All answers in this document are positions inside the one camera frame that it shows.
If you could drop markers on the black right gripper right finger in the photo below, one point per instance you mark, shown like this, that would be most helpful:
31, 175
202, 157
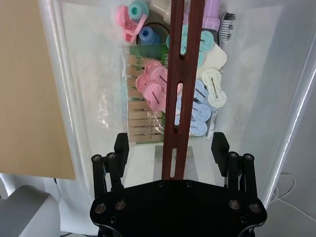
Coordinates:
238, 172

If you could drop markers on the purple plastic bottle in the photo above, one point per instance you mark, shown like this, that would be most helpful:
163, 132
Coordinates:
212, 14

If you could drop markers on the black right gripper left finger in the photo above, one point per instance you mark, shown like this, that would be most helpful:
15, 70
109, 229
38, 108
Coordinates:
108, 172

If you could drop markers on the grey rounded housing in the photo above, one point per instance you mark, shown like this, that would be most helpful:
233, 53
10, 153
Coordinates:
27, 212

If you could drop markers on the clear plastic storage bin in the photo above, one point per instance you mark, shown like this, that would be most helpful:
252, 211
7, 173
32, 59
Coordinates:
247, 98

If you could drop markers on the pink plastic clothespin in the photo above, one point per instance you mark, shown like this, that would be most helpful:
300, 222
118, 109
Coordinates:
129, 27

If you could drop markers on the cream plastic piece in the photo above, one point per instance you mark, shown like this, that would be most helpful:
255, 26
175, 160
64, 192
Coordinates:
160, 7

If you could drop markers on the dark red slotted wooden bar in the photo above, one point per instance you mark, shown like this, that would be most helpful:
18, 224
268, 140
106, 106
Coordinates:
181, 81

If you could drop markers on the black and white brush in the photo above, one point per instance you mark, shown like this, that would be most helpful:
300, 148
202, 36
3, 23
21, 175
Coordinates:
228, 27

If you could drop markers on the white peanut-shaped clip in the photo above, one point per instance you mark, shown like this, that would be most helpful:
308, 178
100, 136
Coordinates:
214, 86

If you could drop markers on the teal peanut-shaped clip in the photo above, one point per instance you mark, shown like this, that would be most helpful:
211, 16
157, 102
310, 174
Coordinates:
201, 58
206, 40

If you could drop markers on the tan cardboard sheet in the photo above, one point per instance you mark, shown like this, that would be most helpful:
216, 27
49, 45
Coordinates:
27, 86

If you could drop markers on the white rounded block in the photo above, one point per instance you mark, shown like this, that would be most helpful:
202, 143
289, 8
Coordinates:
216, 58

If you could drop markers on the bagged wooden clothespin pack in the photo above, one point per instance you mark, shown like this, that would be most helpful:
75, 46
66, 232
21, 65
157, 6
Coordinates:
138, 123

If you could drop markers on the blue round cap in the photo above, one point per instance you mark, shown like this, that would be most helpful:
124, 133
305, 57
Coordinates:
148, 35

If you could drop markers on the teal round cap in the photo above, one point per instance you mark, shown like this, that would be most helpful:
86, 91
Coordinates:
137, 10

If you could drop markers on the dark round container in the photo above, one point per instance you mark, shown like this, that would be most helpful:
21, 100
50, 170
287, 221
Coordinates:
163, 28

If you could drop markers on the pink peanut-shaped clip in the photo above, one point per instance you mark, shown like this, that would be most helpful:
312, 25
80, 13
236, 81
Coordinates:
155, 97
144, 82
158, 71

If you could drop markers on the blue peanut-shaped clip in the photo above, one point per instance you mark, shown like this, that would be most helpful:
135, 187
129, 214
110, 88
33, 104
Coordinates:
201, 112
201, 91
198, 128

